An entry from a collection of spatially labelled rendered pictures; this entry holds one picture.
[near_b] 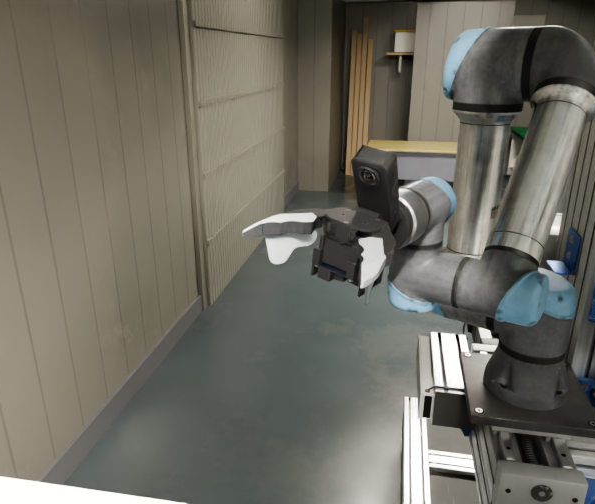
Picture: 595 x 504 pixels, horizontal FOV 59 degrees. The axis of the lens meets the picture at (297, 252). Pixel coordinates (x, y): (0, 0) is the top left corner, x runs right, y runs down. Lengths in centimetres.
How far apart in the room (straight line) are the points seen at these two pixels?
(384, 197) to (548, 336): 51
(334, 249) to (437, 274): 20
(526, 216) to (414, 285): 18
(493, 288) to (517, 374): 35
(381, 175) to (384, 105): 745
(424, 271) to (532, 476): 42
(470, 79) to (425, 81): 615
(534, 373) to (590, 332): 24
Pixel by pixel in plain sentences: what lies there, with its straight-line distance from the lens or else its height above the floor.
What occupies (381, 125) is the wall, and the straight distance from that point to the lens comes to 805.
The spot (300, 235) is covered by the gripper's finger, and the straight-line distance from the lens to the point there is 60.
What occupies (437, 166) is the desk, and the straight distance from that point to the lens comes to 618.
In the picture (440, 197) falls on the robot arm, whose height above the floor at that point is 146.
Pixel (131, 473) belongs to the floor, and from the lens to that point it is 248.
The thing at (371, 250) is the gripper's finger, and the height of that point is 145.
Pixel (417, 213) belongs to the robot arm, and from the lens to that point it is 69.
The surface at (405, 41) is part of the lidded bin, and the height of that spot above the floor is 181.
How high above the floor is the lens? 164
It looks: 21 degrees down
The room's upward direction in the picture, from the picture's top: straight up
